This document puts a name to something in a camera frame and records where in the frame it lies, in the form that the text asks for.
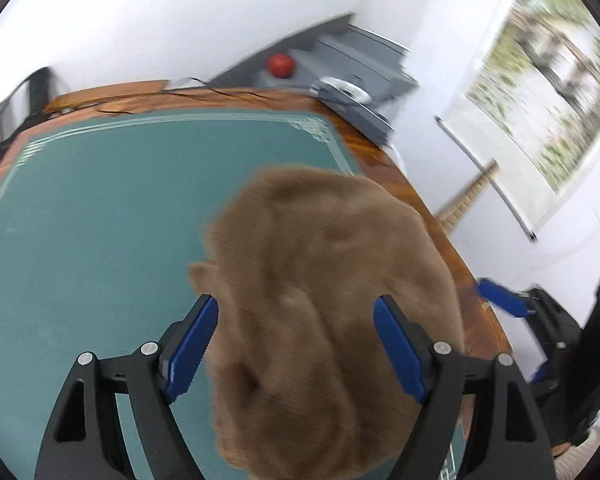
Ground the straw broom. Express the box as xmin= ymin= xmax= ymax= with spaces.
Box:
xmin=434 ymin=159 xmax=500 ymax=234

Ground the black power strip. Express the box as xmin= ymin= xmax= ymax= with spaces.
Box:
xmin=316 ymin=84 xmax=392 ymax=148

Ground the green table mat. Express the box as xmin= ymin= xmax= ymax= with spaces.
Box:
xmin=0 ymin=110 xmax=359 ymax=479

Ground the white round plate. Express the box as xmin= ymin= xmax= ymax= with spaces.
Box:
xmin=320 ymin=76 xmax=373 ymax=105

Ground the brown fleece sweater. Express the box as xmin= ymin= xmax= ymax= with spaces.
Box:
xmin=188 ymin=166 xmax=464 ymax=479

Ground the black metal chair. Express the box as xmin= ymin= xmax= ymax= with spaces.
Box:
xmin=0 ymin=67 xmax=57 ymax=145

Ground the cream sleeve forearm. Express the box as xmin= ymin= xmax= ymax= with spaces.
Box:
xmin=554 ymin=426 xmax=600 ymax=480

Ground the red ball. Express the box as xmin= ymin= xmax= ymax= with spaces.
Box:
xmin=266 ymin=53 xmax=296 ymax=79

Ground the black thin cable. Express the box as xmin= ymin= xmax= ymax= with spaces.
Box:
xmin=97 ymin=77 xmax=322 ymax=116

